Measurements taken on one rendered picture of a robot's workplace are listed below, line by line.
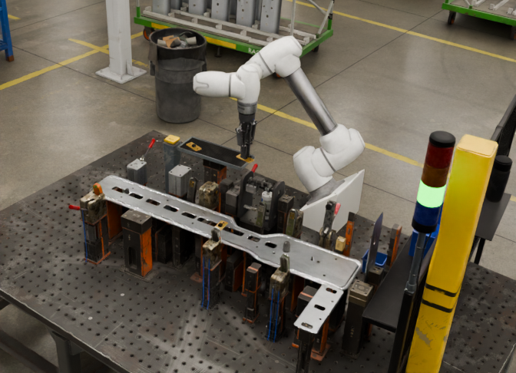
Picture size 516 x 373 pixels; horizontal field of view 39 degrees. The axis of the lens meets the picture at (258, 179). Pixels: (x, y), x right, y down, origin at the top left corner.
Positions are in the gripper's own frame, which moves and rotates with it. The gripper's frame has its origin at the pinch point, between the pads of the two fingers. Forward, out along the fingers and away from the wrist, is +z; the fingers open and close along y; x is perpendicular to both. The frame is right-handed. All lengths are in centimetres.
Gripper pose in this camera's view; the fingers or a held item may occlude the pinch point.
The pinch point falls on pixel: (245, 150)
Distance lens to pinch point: 331.7
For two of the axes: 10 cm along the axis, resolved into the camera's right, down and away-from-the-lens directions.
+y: -6.3, 3.8, -6.7
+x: 7.7, 3.6, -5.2
